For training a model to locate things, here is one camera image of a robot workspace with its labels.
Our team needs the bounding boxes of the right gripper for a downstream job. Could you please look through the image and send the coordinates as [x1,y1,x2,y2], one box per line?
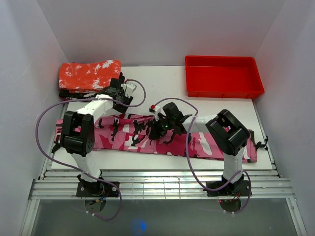
[149,117,174,141]

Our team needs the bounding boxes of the pink camo trousers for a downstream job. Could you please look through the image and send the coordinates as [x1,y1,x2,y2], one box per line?
[50,113,269,163]

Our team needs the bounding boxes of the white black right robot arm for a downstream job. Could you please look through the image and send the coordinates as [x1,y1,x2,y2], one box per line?
[149,102,252,196]

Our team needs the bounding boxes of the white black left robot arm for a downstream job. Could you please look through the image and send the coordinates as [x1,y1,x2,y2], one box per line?
[60,77,137,197]

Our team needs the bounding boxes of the orange white folded trousers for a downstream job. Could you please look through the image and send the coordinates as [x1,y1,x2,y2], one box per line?
[59,60,122,92]

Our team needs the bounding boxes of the black camo folded trousers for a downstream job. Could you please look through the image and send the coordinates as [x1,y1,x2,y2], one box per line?
[58,72,126,101]

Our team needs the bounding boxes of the red plastic tray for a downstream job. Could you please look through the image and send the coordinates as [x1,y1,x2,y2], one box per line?
[185,56,264,99]

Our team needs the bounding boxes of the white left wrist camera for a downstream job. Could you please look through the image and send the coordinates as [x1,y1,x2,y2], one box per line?
[121,82,137,97]

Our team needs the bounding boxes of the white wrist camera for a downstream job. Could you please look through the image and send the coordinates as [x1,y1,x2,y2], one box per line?
[121,82,137,97]
[149,104,161,119]

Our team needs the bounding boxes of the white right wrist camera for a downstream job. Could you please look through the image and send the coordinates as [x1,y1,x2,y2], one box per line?
[149,104,161,119]

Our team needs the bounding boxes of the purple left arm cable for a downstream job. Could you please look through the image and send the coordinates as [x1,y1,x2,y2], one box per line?
[35,79,147,221]

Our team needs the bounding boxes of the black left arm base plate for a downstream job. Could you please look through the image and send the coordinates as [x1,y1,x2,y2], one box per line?
[76,182,120,198]

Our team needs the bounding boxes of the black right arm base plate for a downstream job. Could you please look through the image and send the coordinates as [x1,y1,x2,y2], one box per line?
[205,180,250,197]

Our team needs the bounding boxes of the aluminium rail frame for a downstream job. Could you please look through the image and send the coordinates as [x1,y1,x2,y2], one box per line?
[19,100,308,236]

